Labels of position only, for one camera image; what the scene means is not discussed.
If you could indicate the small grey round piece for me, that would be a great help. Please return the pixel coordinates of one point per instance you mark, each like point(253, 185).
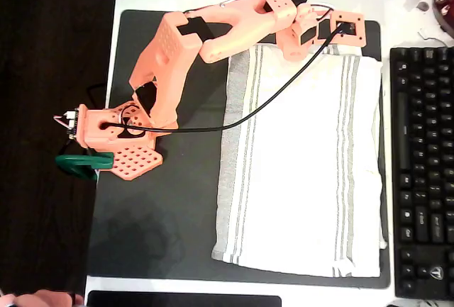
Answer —
point(423, 5)

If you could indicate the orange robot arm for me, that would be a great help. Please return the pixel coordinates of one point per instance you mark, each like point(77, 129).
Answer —
point(170, 55)

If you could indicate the dark red round bowl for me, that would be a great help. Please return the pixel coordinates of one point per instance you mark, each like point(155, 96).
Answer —
point(447, 5)

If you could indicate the flat black pad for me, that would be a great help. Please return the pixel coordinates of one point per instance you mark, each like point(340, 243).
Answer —
point(184, 300)

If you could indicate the motor controller board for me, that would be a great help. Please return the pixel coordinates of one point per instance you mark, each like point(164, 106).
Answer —
point(71, 122)

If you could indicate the green table clamp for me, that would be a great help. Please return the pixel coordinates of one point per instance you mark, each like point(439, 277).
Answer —
point(79, 163)

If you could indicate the white striped towel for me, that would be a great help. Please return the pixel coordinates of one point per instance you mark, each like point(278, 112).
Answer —
point(301, 179)

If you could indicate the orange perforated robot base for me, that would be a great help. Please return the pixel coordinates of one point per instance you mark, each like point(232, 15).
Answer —
point(138, 163)

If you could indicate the black desk mat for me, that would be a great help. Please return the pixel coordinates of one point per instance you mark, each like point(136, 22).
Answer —
point(159, 222)

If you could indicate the black keyboard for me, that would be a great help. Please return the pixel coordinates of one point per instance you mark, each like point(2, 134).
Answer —
point(425, 179)

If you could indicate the orange camera mount plate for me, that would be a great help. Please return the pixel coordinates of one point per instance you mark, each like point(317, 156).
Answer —
point(360, 27)

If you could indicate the person's bare hand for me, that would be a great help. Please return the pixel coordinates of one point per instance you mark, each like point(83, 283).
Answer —
point(42, 300)

